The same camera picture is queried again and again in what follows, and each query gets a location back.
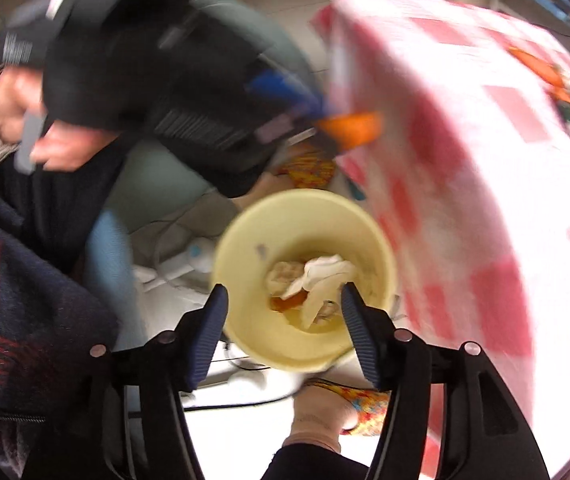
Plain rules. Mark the white power strip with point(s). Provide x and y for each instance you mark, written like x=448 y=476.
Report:
x=180 y=267

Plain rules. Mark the white paper wrapper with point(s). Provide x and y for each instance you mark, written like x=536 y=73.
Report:
x=325 y=272

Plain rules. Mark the person's left hand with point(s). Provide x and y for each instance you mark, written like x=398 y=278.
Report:
x=5 y=105

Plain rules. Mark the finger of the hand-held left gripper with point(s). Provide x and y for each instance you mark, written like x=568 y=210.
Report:
x=280 y=130
x=280 y=87

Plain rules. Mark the yellow red patterned slipper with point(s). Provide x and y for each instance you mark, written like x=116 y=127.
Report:
x=310 y=170
x=365 y=405

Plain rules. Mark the yellow plastic bin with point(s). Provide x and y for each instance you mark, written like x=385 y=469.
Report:
x=265 y=230

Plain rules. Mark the pink checkered tablecloth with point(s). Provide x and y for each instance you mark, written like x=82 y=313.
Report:
x=465 y=185

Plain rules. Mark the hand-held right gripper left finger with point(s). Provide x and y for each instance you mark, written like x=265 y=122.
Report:
x=210 y=330

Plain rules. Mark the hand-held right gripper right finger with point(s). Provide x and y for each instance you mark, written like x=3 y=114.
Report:
x=360 y=335

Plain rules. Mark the small white tissue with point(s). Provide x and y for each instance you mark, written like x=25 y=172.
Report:
x=282 y=275

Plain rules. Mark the dark plaid garment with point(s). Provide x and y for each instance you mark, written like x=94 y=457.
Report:
x=25 y=310

